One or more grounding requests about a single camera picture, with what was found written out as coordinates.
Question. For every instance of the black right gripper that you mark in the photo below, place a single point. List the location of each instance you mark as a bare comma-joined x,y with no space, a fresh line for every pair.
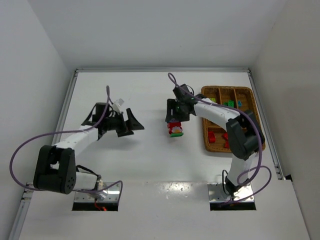
177,114

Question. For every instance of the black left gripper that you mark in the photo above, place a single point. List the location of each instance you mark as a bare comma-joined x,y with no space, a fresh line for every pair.
122,123

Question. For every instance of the red flower picture lego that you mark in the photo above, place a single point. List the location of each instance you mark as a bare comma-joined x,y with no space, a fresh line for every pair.
175,130

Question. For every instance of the green lego base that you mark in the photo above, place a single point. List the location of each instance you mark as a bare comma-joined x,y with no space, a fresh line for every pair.
174,135

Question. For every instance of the red long lego brick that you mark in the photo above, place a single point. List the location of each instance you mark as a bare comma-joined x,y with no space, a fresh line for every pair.
211,137

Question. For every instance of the green long lego brick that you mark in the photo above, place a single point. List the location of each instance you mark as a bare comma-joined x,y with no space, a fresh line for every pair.
229,103

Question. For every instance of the red curved lego brick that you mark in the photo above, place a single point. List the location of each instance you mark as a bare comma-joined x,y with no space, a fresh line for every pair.
227,146

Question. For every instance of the small red lego brick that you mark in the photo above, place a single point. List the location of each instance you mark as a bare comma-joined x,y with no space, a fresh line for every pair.
225,136

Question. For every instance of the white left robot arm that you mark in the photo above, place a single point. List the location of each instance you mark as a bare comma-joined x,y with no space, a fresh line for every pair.
56,168

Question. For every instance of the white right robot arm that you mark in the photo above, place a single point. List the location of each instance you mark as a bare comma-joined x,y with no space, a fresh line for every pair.
245,137

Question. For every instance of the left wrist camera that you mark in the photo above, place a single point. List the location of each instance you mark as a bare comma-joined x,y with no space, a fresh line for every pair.
117,105

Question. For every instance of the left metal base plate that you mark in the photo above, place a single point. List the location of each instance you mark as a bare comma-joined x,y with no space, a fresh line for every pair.
110,195

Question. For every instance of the metal base plate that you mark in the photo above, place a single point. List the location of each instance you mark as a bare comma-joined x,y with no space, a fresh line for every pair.
110,195
217,195

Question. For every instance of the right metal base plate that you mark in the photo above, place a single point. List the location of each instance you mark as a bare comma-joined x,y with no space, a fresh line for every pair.
217,195

